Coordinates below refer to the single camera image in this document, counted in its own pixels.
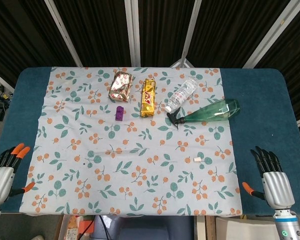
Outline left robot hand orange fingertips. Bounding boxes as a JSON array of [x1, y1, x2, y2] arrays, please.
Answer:
[[0, 143, 36, 205]]

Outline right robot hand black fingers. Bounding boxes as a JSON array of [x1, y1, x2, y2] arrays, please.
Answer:
[[241, 146, 296, 210]]

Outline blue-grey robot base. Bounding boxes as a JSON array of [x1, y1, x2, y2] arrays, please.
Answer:
[[89, 214, 195, 240]]

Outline white flat board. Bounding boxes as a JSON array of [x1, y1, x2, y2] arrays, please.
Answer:
[[214, 216, 278, 240]]

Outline printed cardboard box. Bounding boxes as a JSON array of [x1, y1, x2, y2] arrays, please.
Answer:
[[58, 215, 79, 240]]

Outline green spray bottle black nozzle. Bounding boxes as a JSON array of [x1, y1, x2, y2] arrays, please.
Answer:
[[166, 98, 241, 130]]

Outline orange box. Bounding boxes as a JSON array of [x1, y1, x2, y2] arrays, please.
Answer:
[[78, 219, 95, 235]]

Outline clear plastic water bottle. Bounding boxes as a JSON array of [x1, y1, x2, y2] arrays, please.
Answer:
[[164, 76, 199, 114]]

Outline purple toy block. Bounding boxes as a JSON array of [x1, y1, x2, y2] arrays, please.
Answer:
[[114, 105, 126, 122]]

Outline floral printed tablecloth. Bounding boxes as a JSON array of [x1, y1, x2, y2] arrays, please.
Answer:
[[19, 66, 243, 217]]

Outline gold foil snack pack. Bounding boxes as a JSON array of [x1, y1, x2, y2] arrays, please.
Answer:
[[108, 71, 136, 103]]

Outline yellow biscuit pack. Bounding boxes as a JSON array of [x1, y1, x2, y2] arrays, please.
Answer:
[[139, 78, 157, 118]]

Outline dark pleated curtain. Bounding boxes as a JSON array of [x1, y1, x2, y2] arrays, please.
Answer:
[[0, 0, 300, 121]]

